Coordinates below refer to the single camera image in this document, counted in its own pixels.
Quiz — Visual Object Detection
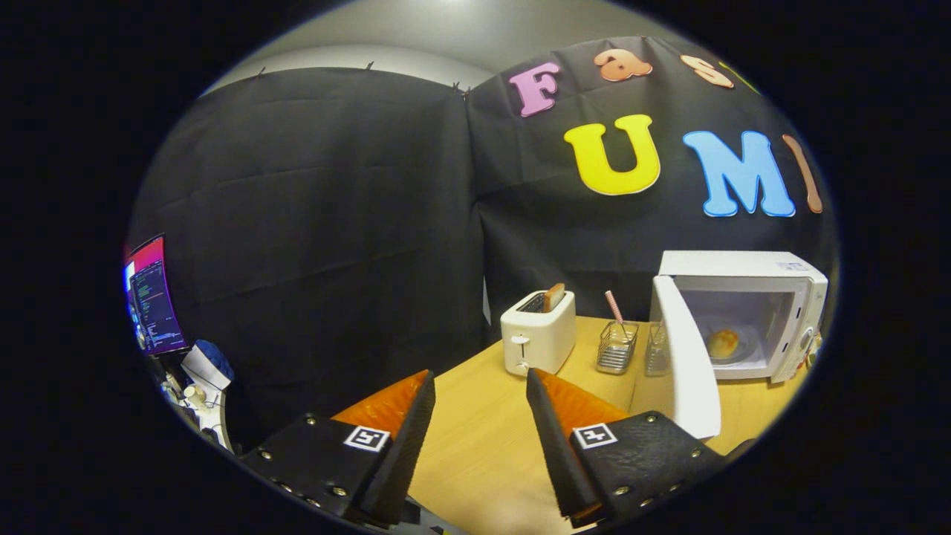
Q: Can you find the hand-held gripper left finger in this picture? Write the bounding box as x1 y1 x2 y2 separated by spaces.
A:
241 369 437 528

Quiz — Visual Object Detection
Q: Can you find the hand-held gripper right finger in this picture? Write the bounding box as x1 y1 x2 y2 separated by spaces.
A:
525 368 727 528

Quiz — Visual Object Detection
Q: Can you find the yellow bread bun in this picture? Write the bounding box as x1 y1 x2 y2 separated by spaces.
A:
706 328 740 360

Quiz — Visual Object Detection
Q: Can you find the white microwave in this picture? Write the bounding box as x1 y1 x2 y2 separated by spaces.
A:
630 250 829 441

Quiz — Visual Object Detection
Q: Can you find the white toaster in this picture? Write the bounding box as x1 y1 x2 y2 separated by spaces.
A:
500 290 577 377

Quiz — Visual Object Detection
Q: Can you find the pink striped straw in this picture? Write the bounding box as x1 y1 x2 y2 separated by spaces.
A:
604 290 629 331

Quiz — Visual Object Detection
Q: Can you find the white and blue device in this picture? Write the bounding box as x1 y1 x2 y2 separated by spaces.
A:
181 340 236 392

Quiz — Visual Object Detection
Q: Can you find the computer monitor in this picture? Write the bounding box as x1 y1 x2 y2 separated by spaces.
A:
123 234 190 357

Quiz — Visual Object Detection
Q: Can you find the wire mesh basket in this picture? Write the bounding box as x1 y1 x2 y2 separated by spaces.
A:
645 321 671 377
596 320 640 375

